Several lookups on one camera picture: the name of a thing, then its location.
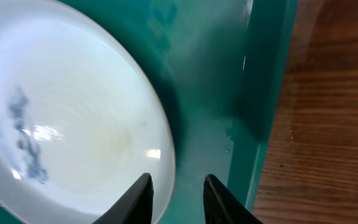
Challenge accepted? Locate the large teal serving tray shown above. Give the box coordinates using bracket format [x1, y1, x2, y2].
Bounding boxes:
[0, 0, 297, 223]

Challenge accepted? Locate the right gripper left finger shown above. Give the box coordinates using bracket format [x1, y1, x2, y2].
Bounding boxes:
[93, 173, 154, 224]

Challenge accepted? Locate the light blue rimmed plate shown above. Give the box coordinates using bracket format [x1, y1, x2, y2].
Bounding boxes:
[0, 1, 175, 223]

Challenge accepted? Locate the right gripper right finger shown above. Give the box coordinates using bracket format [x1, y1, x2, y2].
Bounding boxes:
[203, 174, 262, 224]

